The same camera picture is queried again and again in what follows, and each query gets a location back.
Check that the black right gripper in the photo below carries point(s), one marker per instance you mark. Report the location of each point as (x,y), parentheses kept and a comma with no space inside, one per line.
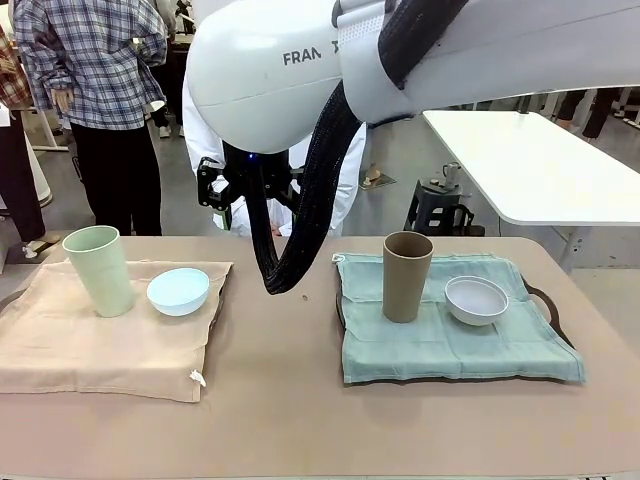
(237,175)

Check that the light blue bowl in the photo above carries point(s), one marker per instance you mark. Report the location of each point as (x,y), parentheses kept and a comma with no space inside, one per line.
(177,295)

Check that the tall pale green cup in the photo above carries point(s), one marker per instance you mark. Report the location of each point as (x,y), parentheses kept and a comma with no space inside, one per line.
(102,280)

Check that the tall brown cup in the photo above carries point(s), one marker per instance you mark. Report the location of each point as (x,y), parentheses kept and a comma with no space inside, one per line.
(405,285)

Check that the beige cloth mat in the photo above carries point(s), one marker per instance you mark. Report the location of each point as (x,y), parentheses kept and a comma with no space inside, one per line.
(100,350)

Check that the green cloth mat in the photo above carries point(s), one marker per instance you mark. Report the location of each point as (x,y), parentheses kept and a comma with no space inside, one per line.
(425,350)

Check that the white bowl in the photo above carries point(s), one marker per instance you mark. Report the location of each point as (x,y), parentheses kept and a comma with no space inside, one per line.
(475,305)

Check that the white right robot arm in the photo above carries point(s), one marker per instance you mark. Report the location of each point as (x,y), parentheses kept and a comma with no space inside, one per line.
(250,75)

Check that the dark brown serving tray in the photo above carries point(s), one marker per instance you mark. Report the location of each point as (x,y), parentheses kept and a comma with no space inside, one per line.
(215,330)
(564,337)

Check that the person in white hoodie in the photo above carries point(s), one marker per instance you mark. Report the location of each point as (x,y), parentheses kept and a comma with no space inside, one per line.
(205,150)

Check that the black stool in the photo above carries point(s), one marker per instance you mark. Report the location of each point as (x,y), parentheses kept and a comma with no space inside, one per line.
(440,210)

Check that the person in blue plaid shirt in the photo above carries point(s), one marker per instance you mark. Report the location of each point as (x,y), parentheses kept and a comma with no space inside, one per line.
(95,60)

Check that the person in red plaid shirt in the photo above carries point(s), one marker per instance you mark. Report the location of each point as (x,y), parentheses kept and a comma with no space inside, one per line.
(15,125)

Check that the white side table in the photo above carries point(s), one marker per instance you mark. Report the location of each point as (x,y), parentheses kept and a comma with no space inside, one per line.
(540,165)

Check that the person in white shirt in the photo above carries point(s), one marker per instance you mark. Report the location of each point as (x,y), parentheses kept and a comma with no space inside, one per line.
(585,115)

